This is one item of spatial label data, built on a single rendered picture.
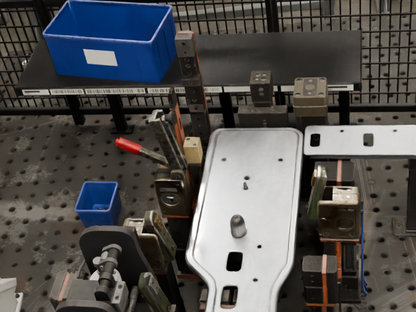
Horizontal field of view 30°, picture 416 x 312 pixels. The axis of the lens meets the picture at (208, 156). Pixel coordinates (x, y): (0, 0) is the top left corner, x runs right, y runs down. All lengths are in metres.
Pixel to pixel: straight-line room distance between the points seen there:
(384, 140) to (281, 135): 0.23
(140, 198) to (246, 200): 0.54
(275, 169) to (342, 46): 0.44
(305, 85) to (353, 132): 0.16
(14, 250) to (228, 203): 0.70
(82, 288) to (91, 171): 0.92
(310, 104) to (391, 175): 0.40
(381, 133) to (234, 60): 0.44
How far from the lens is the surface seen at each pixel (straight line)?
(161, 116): 1.60
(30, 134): 2.48
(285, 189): 1.70
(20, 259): 2.13
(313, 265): 1.57
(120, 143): 1.67
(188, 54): 1.85
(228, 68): 1.99
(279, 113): 1.89
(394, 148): 1.78
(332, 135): 1.82
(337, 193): 1.63
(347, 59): 1.99
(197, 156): 1.75
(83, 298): 1.39
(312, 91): 1.84
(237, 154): 1.79
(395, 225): 2.02
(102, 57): 2.00
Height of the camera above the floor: 2.23
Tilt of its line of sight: 43 degrees down
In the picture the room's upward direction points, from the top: 11 degrees counter-clockwise
